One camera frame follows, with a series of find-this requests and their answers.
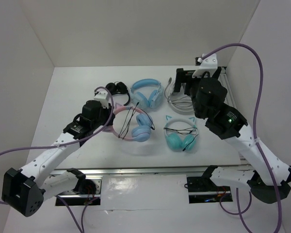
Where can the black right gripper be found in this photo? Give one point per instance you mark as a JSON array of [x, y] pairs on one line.
[[184, 76]]

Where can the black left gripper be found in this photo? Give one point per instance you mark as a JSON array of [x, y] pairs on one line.
[[107, 111]]

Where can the pink blue cat-ear headphones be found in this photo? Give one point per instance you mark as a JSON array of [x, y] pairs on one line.
[[131, 124]]

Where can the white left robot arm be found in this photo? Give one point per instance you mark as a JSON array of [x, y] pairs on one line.
[[27, 188]]

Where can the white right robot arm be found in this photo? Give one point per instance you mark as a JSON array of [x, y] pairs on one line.
[[269, 179]]

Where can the white grey gaming headphones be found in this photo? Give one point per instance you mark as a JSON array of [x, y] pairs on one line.
[[177, 101]]

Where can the black on-ear headphones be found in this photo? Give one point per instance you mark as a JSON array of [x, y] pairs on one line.
[[118, 88]]

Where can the teal white cat-ear headphones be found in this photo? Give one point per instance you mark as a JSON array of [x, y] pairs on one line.
[[181, 139]]

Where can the light blue gaming headphones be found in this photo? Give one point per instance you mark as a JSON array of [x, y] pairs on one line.
[[147, 93]]

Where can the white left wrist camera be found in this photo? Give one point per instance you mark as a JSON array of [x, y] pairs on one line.
[[103, 97]]

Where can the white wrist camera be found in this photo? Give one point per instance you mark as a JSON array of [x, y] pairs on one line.
[[103, 97], [209, 64]]

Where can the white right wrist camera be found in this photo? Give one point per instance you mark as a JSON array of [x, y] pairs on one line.
[[209, 64]]

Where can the aluminium front rail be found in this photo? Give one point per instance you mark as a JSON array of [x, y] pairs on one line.
[[145, 171]]

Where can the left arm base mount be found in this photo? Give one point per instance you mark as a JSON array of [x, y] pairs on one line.
[[87, 191]]

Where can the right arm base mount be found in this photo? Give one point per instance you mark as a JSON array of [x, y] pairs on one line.
[[202, 190]]

